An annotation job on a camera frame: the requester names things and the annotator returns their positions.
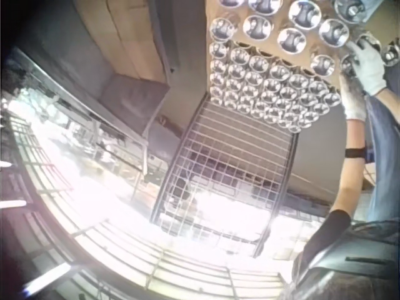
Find person's right hand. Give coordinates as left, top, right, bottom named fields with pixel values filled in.
left=346, top=41, right=388, bottom=96

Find person's left hand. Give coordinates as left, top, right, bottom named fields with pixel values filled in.
left=339, top=72, right=367, bottom=122

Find silver engine piston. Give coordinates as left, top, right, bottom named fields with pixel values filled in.
left=339, top=53, right=360, bottom=79
left=356, top=33, right=383, bottom=56
left=381, top=43, right=400, bottom=67

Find brown cardboard sheet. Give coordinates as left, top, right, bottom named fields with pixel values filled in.
left=204, top=0, right=348, bottom=90

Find layer of silver pistons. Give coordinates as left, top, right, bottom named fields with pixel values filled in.
left=209, top=0, right=367, bottom=78

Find person's legs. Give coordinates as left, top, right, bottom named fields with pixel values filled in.
left=364, top=93, right=400, bottom=221

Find black wrist band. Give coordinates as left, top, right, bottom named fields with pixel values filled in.
left=344, top=147, right=366, bottom=159

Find stack of silver pistons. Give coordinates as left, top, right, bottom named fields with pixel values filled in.
left=208, top=40, right=342, bottom=134

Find grey metal bin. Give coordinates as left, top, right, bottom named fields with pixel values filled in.
left=93, top=73, right=171, bottom=157

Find stacked brown cardboard boxes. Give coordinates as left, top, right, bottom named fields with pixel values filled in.
left=76, top=0, right=174, bottom=84

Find metal grid railing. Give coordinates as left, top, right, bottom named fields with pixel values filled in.
left=0, top=106, right=291, bottom=300

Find wire mesh pallet cage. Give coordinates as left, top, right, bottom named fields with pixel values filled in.
left=149, top=90, right=301, bottom=254

